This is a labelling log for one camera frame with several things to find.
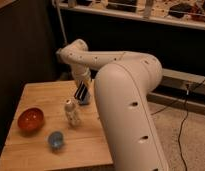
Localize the red bowl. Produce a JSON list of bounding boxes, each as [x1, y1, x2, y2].
[[17, 108, 44, 133]]

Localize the blue cup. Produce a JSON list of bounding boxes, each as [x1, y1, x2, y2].
[[48, 131, 64, 149]]

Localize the grey floor baseboard rail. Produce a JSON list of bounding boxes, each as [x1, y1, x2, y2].
[[148, 69, 205, 115]]

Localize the black cable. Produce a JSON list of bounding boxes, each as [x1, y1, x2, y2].
[[150, 75, 205, 171]]

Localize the black striped eraser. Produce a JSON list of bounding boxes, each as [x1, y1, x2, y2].
[[74, 82, 88, 101]]

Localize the metal shelf rail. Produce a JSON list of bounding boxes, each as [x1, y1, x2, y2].
[[51, 0, 205, 30]]

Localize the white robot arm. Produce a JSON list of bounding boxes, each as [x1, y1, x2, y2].
[[58, 39, 169, 171]]

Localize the wooden table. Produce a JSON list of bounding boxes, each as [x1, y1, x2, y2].
[[0, 81, 112, 171]]

